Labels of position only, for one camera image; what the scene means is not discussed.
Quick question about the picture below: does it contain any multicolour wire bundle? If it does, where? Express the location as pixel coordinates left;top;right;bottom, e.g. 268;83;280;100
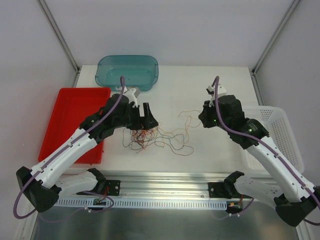
121;108;205;157

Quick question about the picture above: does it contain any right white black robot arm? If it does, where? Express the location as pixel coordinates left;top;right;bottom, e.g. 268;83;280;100
198;95;320;227

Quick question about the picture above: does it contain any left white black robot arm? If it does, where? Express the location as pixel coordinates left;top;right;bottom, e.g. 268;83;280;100
16;92;159;213

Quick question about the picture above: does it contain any white perforated plastic basket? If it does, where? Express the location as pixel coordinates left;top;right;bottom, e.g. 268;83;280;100
242;105;305;174

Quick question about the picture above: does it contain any teal plastic tub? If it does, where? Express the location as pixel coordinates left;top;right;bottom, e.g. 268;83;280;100
95;55;159;92

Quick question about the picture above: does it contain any red plastic tray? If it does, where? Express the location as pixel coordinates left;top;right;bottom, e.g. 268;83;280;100
38;87;111;162

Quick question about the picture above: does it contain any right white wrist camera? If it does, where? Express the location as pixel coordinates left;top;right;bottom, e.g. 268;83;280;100
206;84;227;107

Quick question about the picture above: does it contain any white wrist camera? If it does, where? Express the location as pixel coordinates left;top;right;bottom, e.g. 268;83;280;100
123;87;141;108
206;84;227;107

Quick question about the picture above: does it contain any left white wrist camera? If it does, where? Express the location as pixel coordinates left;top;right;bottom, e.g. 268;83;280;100
123;87;141;108

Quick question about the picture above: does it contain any aluminium mounting rail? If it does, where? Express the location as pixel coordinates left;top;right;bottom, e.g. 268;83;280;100
30;171;301;201

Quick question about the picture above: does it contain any left aluminium frame post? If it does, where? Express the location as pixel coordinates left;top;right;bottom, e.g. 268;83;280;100
36;0;80;73

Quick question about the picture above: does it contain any aluminium frame post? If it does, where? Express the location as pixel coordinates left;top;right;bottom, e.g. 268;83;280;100
251;0;302;76
36;0;80;73

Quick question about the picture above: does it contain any white slotted cable duct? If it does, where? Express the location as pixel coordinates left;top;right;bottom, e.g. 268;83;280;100
54;197;227;211

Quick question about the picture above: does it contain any right aluminium frame post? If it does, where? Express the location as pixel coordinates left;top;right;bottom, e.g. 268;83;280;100
251;0;302;76

